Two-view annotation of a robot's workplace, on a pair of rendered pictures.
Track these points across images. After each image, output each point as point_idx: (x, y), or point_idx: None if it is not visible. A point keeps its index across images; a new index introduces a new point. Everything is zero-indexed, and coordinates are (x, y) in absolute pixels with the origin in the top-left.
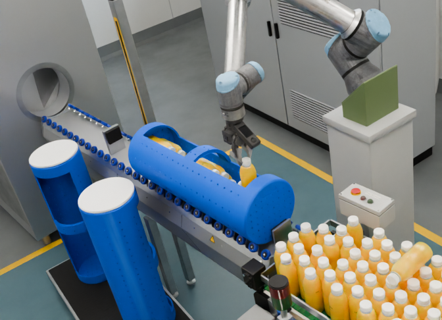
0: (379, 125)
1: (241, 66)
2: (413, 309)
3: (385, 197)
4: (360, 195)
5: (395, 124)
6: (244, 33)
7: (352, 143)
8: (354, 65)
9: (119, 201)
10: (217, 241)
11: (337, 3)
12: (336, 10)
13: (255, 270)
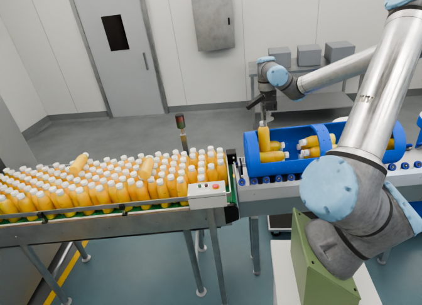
0: (282, 262)
1: (306, 78)
2: (137, 160)
3: (194, 194)
4: (210, 186)
5: (274, 282)
6: (343, 66)
7: None
8: None
9: None
10: None
11: (359, 113)
12: (348, 118)
13: (227, 150)
